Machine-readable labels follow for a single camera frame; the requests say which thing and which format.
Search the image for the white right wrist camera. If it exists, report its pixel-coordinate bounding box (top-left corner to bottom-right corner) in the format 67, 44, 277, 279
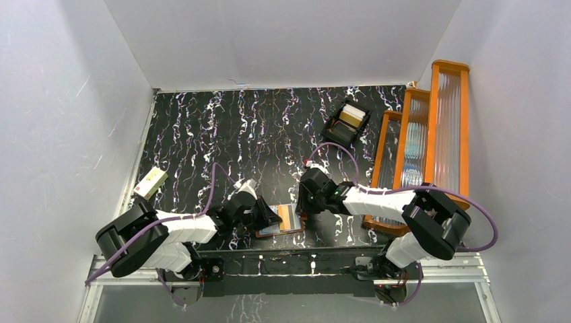
304, 160, 329, 175

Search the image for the small white green box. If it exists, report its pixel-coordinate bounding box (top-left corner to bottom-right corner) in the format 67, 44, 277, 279
133, 167, 168, 201

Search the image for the orange wooden tiered rack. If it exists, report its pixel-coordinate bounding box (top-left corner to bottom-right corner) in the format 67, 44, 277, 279
362, 59, 471, 237

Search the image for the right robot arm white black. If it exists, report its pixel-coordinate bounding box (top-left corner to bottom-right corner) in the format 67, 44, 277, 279
298, 168, 471, 279

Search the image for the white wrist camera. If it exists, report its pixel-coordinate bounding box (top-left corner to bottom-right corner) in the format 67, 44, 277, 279
234, 179, 257, 199
304, 160, 329, 175

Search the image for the black plastic card box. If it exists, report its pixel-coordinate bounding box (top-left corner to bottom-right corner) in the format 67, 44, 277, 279
321, 98, 371, 149

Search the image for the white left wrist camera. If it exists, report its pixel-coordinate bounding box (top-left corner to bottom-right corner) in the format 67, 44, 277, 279
234, 179, 257, 199

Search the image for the brown leather card holder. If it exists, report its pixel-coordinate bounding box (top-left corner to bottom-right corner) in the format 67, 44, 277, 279
256, 203, 306, 238

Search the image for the stack of cards in box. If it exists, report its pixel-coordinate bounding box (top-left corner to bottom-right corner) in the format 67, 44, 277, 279
339, 104, 366, 129

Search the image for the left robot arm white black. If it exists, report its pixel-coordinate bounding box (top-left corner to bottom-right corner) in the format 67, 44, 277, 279
96, 190, 282, 280

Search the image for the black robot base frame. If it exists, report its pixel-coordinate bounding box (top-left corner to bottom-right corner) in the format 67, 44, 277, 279
159, 246, 419, 301

